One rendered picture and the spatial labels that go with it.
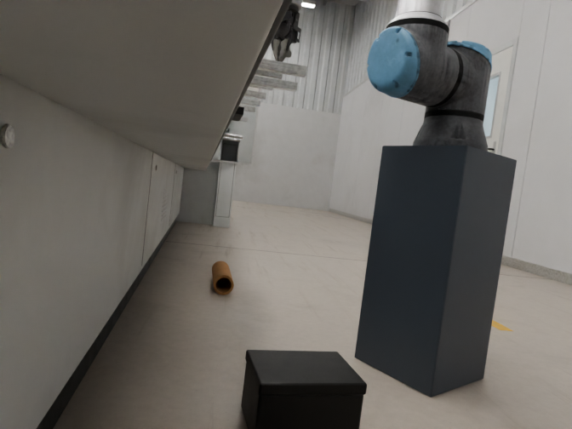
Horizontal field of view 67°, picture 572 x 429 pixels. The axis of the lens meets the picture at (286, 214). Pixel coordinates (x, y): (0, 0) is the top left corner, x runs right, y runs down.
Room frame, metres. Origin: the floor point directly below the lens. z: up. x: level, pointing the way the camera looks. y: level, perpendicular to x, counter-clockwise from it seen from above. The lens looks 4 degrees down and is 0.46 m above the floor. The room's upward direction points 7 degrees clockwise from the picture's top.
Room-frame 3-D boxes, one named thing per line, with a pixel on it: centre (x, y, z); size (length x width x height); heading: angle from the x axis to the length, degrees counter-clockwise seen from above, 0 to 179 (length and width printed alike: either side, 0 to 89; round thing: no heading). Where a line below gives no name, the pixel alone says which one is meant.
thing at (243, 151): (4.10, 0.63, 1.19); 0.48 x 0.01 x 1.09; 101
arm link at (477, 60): (1.16, -0.41, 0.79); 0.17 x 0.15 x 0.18; 121
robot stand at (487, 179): (1.17, -0.42, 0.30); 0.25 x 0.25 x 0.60; 38
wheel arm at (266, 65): (1.40, 0.21, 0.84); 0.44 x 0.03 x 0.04; 101
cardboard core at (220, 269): (1.83, 0.24, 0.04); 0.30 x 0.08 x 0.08; 11
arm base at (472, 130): (1.17, -0.42, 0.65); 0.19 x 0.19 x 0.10
